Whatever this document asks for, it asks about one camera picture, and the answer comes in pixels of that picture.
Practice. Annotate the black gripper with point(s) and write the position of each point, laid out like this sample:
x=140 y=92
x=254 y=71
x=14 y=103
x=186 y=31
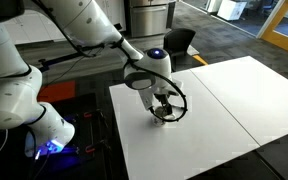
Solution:
x=163 y=98

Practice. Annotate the white ceramic mug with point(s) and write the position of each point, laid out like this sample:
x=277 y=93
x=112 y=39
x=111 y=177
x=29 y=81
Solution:
x=158 y=121

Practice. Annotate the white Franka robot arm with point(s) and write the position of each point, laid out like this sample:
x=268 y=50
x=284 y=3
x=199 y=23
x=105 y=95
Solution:
x=14 y=100

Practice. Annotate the yellow floor tape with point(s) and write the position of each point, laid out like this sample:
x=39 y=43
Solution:
x=200 y=60

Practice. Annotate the black office chair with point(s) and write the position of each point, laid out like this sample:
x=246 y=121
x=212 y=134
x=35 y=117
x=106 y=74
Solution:
x=179 y=41

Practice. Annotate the orange clamp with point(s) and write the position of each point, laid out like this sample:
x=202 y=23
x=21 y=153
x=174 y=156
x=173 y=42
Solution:
x=87 y=114
x=90 y=149

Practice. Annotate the black robot stand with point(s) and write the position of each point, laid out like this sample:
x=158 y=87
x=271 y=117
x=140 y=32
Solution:
x=84 y=133

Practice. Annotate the stainless steel appliance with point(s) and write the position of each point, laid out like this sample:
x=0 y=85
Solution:
x=149 y=20

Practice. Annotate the orange floor mat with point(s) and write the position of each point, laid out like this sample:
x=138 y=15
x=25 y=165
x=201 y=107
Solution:
x=59 y=91

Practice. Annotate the black metal bar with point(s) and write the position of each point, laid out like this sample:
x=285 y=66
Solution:
x=67 y=57

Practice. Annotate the small white box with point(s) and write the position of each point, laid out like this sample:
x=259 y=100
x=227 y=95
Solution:
x=213 y=5

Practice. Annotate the large white box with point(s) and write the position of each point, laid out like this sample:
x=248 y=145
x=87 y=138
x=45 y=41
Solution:
x=231 y=9

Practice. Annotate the yellow door frame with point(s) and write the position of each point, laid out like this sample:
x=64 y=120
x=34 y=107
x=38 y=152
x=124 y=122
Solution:
x=277 y=33

